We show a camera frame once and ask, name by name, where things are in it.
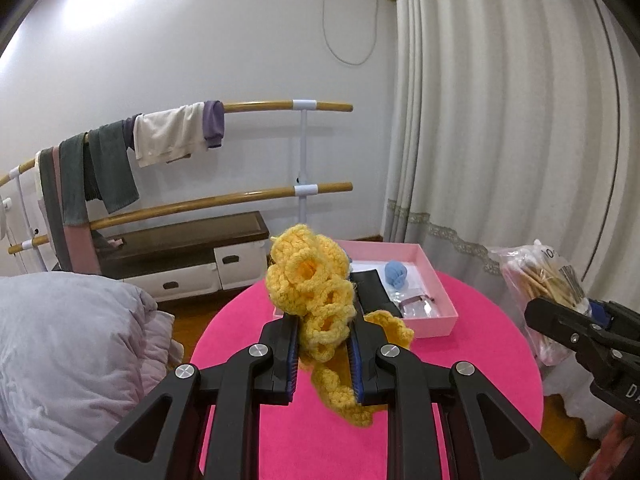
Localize dark wood bench cabinet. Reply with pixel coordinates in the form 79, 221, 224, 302
99, 211, 270, 302

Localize dark green towel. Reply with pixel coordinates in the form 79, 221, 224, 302
65, 118, 139, 214

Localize grey quilt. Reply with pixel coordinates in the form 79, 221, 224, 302
1, 272, 184, 479

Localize cotton swab bag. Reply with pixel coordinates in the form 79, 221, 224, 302
491, 238, 594, 366

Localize white curtain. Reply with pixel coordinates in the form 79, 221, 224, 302
383, 0, 639, 320

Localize black rectangular case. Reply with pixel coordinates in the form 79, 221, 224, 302
350, 270, 402, 318

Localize upper wooden barre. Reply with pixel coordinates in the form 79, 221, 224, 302
0, 99, 354, 186

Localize white power cable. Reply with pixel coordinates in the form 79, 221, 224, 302
316, 0, 381, 68

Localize grey pink yoga mat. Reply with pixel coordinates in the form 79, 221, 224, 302
37, 140, 102, 275

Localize purple garment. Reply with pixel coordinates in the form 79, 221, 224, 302
203, 101, 226, 150

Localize lower wooden barre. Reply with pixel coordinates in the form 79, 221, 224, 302
6, 181, 355, 256

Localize pink cardboard box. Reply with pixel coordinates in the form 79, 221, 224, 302
265, 224, 458, 362

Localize person's right hand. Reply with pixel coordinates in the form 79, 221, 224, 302
584, 413, 634, 480

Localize white printed paper sheet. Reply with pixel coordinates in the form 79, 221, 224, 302
350, 260, 431, 301

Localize wooden barre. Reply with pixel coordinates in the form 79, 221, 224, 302
6, 181, 355, 256
0, 99, 354, 186

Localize clear plastic bag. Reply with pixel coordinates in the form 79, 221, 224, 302
390, 288, 440, 318

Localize white barre stand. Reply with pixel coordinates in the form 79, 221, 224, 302
293, 100, 319, 223

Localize cream garment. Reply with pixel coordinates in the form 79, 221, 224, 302
134, 102, 207, 168

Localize pink round tablecloth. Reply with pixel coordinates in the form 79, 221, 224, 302
192, 273, 544, 479

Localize light blue sock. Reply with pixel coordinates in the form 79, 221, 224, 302
384, 260, 408, 290

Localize yellow crochet toy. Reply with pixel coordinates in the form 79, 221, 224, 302
265, 223, 384, 428

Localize white small fan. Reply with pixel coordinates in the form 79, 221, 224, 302
0, 197, 13, 240

